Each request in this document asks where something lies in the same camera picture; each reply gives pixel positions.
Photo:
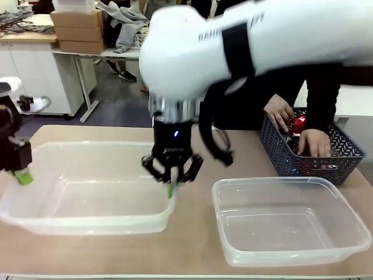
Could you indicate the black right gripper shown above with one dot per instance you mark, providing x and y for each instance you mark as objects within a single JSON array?
[{"x": 172, "y": 140}]

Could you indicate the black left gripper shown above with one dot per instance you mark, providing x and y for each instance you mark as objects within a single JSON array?
[{"x": 13, "y": 151}]

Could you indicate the large clear plastic bin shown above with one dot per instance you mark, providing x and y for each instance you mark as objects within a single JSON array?
[{"x": 87, "y": 221}]

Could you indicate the crushed red soda can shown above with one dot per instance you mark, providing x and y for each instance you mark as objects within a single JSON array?
[{"x": 299, "y": 124}]

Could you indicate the person's left forearm black sleeve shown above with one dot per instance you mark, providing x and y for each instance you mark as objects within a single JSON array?
[{"x": 323, "y": 99}]

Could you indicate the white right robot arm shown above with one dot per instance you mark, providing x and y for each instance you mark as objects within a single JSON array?
[{"x": 262, "y": 38}]

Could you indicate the dark grey woven basket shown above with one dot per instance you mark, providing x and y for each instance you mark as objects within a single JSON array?
[{"x": 279, "y": 157}]

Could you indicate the person's right hand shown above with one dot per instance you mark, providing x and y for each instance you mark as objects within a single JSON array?
[{"x": 278, "y": 108}]

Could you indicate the person's left hand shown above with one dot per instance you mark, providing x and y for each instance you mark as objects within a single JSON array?
[{"x": 316, "y": 141}]

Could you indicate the person in black top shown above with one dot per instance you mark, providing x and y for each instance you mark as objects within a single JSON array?
[{"x": 247, "y": 105}]

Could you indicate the black sneaker white sole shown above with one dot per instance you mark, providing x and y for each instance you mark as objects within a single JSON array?
[{"x": 127, "y": 76}]

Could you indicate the white cabinet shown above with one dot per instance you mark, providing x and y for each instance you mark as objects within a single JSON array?
[{"x": 38, "y": 70}]

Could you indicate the white folding table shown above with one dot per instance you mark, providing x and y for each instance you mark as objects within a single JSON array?
[{"x": 87, "y": 87}]

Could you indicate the small clear plastic bin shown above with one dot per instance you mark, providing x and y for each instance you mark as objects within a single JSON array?
[{"x": 291, "y": 253}]

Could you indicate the cluttered wooden desk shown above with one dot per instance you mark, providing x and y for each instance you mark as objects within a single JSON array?
[{"x": 26, "y": 29}]

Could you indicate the grey hoodie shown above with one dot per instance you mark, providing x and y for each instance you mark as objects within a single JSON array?
[{"x": 128, "y": 26}]

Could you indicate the flat brown cardboard box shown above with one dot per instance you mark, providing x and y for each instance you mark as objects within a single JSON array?
[{"x": 78, "y": 33}]

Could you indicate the large brown cardboard box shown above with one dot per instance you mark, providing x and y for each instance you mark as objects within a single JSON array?
[{"x": 77, "y": 19}]

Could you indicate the white plastic container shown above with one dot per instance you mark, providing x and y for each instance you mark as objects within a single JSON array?
[{"x": 74, "y": 5}]

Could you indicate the white side table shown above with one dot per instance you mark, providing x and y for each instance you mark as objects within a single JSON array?
[{"x": 355, "y": 99}]

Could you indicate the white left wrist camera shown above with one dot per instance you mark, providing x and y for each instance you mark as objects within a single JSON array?
[{"x": 32, "y": 103}]

